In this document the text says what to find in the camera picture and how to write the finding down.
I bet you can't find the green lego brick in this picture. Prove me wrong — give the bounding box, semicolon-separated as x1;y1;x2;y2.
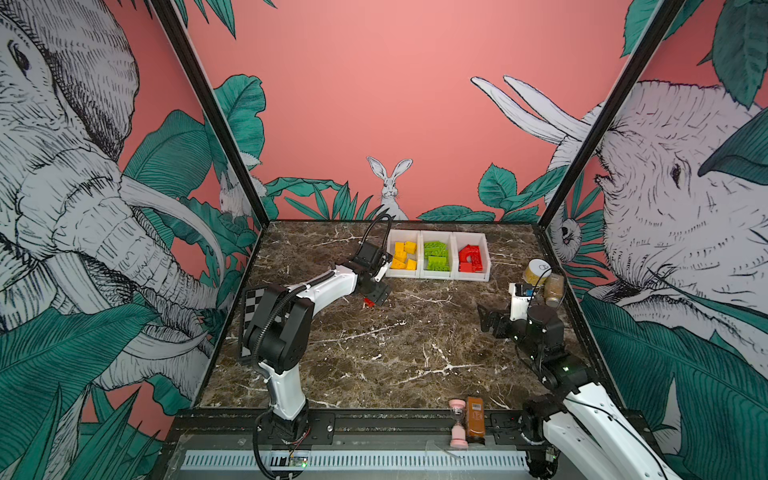
426;256;451;272
424;241;449;257

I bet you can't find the white three-compartment bin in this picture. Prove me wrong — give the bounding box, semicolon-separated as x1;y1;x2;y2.
386;230;491;282

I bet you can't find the red arch lego piece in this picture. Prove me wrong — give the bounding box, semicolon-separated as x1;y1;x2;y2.
459;245;484;273

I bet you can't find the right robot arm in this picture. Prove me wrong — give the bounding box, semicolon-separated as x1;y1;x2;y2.
477;284;678;479

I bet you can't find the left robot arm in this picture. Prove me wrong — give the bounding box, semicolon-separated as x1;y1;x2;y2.
238;242;393;436

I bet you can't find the brown spice jar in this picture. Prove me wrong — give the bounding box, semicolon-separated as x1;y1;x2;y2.
544;273;565;308

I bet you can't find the checkerboard calibration plate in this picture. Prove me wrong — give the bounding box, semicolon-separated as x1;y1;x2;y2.
242;287;265;330

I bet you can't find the pink hourglass timer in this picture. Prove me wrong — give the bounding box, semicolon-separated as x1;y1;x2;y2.
449;399;469;449

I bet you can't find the white perforated rail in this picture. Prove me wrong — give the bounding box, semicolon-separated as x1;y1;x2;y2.
180;450;528;473

